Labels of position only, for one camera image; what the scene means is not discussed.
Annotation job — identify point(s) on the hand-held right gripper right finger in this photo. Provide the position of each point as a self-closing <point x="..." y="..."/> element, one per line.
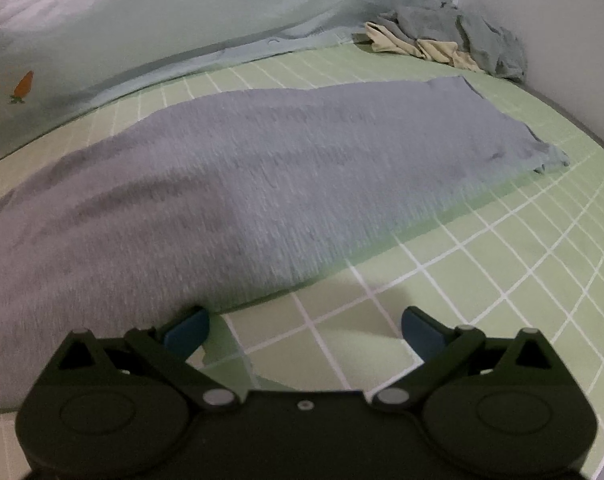
<point x="421" y="332"/>

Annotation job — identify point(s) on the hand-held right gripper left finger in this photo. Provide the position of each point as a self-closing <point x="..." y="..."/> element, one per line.
<point x="189" y="330"/>

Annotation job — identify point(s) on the large grey garment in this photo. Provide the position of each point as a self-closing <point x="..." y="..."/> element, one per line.
<point x="232" y="175"/>

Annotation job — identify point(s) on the beige garment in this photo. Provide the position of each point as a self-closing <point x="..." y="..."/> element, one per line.
<point x="396" y="40"/>

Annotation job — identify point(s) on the crumpled grey garment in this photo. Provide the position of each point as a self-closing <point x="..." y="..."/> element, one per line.
<point x="481" y="35"/>

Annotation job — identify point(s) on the carrot print pale curtain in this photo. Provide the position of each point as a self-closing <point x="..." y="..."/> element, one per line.
<point x="182" y="10"/>

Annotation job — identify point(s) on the grey bed frame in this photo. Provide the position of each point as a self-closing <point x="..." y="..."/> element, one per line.
<point x="576" y="120"/>

